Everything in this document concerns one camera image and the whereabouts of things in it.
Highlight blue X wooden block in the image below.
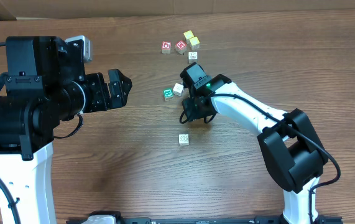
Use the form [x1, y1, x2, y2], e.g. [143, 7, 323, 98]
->
[188, 52, 198, 64]

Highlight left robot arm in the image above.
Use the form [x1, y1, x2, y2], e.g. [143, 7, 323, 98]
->
[0, 36, 132, 223]

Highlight yellow wooden block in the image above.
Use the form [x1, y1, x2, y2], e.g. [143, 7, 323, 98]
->
[188, 37, 200, 50]
[183, 30, 194, 41]

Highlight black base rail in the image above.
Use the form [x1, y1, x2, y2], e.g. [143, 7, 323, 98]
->
[66, 210, 344, 224]

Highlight plain E pretzel block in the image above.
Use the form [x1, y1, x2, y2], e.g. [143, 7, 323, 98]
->
[178, 134, 189, 146]

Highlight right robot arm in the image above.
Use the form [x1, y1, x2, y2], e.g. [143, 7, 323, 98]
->
[180, 63, 329, 223]

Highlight red letter M block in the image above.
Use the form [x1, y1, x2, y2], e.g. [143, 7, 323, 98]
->
[175, 40, 187, 55]

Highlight green letter B block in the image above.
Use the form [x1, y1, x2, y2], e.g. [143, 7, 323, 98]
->
[163, 88, 174, 101]

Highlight yellow front wooden block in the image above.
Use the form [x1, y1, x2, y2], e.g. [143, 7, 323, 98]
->
[188, 37, 200, 50]

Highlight yellow rear wooden block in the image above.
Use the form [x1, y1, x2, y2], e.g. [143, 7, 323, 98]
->
[183, 30, 194, 41]

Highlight red apple picture block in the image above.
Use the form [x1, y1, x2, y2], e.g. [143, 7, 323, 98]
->
[161, 41, 172, 54]

